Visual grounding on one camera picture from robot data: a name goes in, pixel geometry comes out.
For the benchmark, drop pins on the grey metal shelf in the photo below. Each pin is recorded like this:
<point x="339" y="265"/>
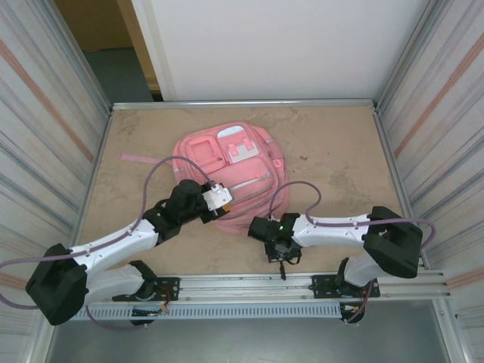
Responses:
<point x="246" y="340"/>

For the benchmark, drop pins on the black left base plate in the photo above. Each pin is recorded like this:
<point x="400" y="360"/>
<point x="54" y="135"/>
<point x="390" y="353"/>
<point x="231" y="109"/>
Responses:
<point x="170" y="287"/>

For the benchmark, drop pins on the long aluminium mounting rail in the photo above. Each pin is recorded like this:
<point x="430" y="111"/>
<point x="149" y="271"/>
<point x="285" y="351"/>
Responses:
<point x="227" y="281"/>

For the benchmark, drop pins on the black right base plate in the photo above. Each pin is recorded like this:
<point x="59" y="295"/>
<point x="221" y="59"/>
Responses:
<point x="319" y="285"/>

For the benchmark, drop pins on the black pen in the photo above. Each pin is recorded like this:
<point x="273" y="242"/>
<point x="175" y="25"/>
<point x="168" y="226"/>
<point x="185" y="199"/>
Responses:
<point x="282" y="273"/>

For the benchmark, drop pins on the brown board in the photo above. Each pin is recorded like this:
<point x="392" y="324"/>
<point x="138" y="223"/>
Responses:
<point x="102" y="22"/>

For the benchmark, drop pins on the aluminium table edge rail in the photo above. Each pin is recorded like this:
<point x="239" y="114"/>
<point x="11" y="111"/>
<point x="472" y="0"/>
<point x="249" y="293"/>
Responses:
<point x="321" y="103"/>
<point x="385" y="143"/>
<point x="103" y="143"/>

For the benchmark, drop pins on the aluminium frame post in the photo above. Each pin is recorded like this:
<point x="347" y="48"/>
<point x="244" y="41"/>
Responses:
<point x="84" y="56"/>
<point x="406" y="56"/>

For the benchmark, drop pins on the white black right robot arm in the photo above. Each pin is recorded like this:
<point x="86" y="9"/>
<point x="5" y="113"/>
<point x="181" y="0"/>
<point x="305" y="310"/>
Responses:
<point x="329" y="230"/>

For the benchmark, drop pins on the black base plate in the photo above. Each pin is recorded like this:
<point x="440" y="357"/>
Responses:
<point x="170" y="287"/>
<point x="319" y="285"/>

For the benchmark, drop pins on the pink backpack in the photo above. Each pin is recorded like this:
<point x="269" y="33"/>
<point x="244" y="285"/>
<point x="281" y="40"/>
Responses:
<point x="242" y="177"/>

